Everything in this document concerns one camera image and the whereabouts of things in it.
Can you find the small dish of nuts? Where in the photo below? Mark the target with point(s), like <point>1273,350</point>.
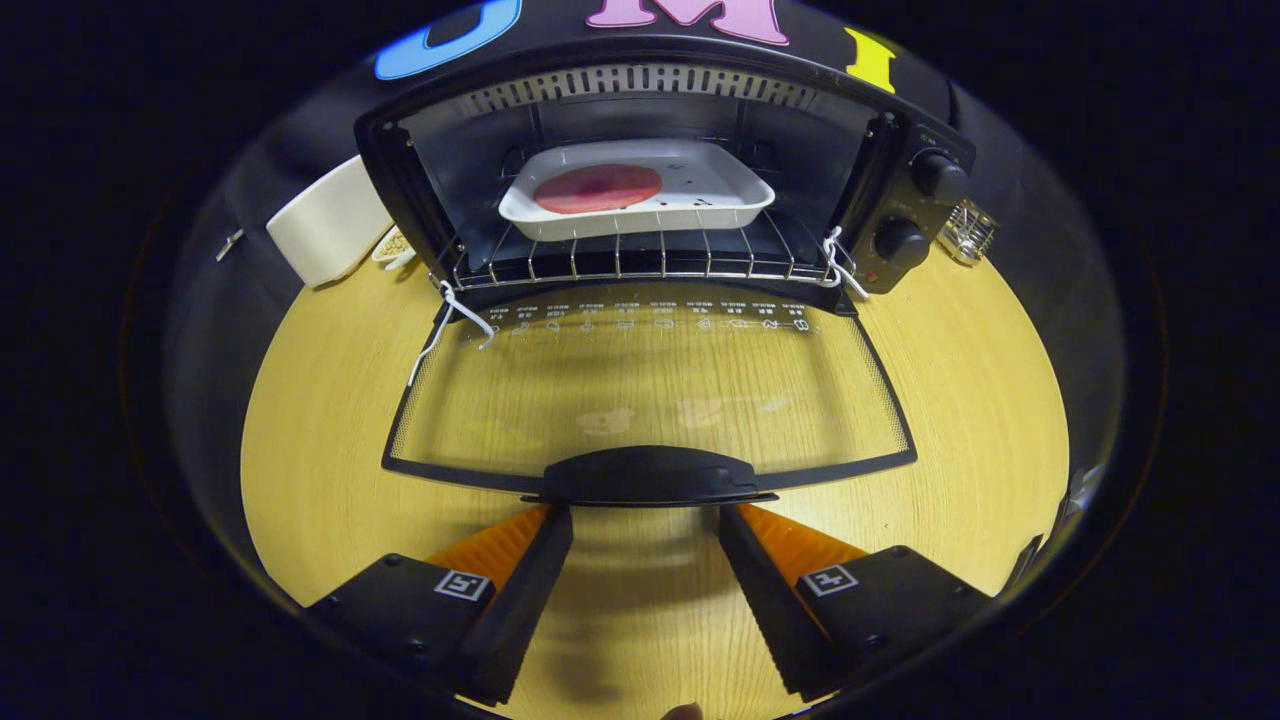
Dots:
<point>393,247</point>

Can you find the pink ham slice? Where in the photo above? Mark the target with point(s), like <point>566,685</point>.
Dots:
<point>595,188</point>

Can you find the cream white toaster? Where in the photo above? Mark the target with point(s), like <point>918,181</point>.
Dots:
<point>325,225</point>

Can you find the small metal clip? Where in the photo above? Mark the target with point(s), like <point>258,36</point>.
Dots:
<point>230,244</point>

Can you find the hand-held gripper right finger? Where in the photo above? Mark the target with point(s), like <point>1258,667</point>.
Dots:
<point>775,610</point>

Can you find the black backdrop cloth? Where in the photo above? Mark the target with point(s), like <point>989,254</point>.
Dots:
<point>290,130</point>

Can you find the black toaster oven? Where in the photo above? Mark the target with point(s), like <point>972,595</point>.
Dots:
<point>650,475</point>

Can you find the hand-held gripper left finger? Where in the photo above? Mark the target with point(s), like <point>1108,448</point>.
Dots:
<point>525,600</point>

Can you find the white square plate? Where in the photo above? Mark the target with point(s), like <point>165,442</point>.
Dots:
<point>700,190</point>

